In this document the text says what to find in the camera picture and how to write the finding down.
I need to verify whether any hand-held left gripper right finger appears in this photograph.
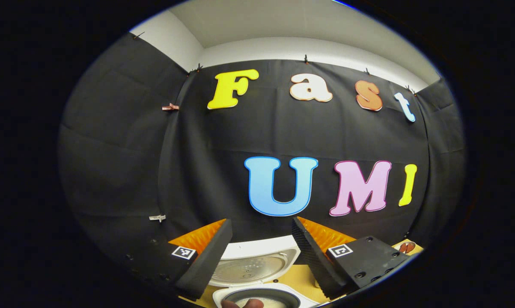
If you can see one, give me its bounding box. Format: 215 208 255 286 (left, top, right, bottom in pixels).
292 216 412 300

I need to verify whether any white rice cooker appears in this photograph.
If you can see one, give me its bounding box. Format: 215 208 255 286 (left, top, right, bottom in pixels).
208 235 322 308

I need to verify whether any round white plate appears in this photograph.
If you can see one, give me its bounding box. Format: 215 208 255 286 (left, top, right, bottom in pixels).
396 240 423 255

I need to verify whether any white rice heap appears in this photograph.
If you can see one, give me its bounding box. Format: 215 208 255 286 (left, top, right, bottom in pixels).
236 298 284 308

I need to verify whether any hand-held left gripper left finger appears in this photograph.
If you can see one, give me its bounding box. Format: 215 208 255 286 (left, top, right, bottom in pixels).
125 218 233 301

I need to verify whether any black backdrop cloth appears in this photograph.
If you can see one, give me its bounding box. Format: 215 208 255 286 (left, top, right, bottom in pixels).
57 32 467 266

